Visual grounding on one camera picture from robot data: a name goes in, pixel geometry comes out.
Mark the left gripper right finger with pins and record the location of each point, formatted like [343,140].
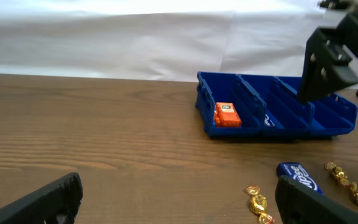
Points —
[303,208]

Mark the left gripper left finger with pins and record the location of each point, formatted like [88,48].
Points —
[42,205]

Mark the blue candy pack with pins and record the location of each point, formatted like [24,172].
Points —
[298,175]
[269,120]

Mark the blue tray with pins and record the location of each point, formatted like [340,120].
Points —
[287,124]

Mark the orange candy box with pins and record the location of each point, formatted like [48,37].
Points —
[227,115]

